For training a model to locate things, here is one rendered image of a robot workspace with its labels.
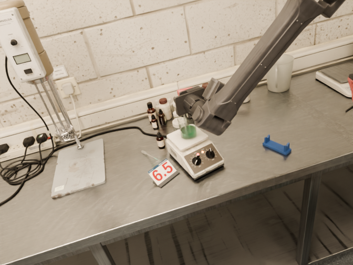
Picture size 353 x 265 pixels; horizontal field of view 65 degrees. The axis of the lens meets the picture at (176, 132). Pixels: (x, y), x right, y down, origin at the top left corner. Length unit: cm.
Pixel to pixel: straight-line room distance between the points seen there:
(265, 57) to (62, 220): 78
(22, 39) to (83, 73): 46
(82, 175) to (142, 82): 53
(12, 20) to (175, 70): 74
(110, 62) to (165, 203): 71
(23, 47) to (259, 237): 136
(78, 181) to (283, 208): 115
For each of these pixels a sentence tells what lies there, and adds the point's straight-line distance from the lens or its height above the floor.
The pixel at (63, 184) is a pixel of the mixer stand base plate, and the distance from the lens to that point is 113.
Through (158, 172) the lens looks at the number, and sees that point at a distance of 99.
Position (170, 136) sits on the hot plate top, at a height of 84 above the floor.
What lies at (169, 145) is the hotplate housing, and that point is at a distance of 103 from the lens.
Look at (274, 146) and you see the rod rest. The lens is 107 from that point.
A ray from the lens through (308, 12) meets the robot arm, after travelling 64.
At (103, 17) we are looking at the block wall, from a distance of 129.
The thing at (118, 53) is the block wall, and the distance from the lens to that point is 132.
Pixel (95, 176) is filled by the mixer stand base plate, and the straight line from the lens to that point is 110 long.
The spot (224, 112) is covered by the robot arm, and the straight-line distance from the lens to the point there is 69.
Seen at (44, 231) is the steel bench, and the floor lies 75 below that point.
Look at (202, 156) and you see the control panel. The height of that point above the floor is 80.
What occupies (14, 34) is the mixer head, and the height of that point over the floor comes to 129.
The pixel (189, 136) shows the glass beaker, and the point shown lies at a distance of 98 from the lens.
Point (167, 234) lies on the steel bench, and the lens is 169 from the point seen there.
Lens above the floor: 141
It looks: 33 degrees down
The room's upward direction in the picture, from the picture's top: 12 degrees counter-clockwise
